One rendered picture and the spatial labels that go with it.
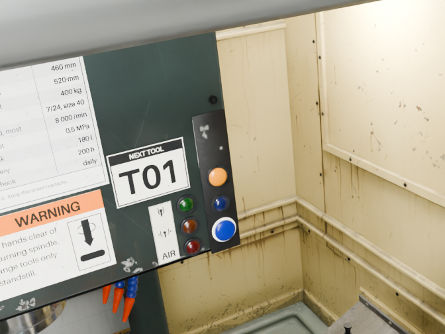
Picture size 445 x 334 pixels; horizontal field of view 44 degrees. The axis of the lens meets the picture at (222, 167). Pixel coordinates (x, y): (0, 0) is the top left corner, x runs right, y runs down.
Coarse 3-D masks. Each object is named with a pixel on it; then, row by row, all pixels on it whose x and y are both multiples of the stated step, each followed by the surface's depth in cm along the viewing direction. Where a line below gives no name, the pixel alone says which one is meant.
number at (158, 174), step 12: (168, 156) 69; (144, 168) 68; (156, 168) 69; (168, 168) 69; (180, 168) 70; (144, 180) 68; (156, 180) 69; (168, 180) 70; (180, 180) 71; (144, 192) 69
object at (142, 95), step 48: (144, 48) 64; (192, 48) 66; (96, 96) 63; (144, 96) 65; (192, 96) 68; (144, 144) 67; (192, 144) 70; (192, 192) 72; (144, 240) 71; (48, 288) 68; (96, 288) 71
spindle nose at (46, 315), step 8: (56, 304) 86; (64, 304) 89; (32, 312) 82; (40, 312) 83; (48, 312) 84; (56, 312) 86; (8, 320) 80; (16, 320) 81; (24, 320) 81; (32, 320) 82; (40, 320) 83; (48, 320) 84; (0, 328) 80; (8, 328) 81; (16, 328) 81; (24, 328) 82; (32, 328) 83; (40, 328) 83
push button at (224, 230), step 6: (222, 222) 74; (228, 222) 75; (216, 228) 74; (222, 228) 75; (228, 228) 75; (234, 228) 76; (216, 234) 75; (222, 234) 75; (228, 234) 75; (222, 240) 75
